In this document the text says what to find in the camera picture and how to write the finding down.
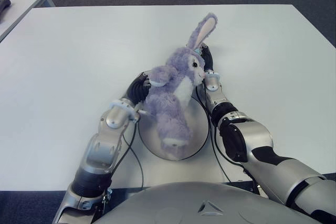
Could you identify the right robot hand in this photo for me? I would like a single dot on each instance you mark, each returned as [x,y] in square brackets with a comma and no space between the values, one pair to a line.
[208,60]

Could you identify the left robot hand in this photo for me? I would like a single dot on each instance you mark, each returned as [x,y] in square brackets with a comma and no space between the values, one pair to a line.
[137,90]

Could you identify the purple plush bunny doll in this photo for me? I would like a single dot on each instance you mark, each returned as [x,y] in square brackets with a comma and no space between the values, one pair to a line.
[173,98]

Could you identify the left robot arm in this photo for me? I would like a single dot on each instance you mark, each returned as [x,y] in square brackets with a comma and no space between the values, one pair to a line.
[102,150]

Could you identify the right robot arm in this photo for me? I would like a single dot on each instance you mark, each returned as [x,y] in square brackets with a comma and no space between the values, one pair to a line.
[252,134]

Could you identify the white plate with black rim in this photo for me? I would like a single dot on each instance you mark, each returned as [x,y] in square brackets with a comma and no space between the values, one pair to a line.
[198,121]

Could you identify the grey robot torso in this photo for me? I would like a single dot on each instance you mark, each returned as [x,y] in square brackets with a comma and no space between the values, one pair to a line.
[183,205]

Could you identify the white side table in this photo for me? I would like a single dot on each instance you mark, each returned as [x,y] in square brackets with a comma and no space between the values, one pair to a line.
[23,1]

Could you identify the black object on side table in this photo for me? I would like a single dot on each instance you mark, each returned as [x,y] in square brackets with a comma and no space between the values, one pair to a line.
[4,5]

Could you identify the metal bracket under table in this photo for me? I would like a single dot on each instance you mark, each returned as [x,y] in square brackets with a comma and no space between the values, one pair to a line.
[107,197]

